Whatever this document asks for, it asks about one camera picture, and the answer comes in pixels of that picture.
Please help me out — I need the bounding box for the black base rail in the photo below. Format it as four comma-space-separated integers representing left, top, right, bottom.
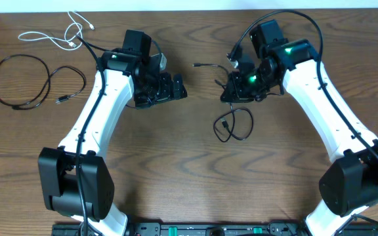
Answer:
51, 221, 378, 236

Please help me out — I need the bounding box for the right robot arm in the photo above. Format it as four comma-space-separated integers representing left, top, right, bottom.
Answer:
221, 20, 378, 235

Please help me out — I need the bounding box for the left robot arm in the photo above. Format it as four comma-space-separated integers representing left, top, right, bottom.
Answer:
38, 29, 187, 235

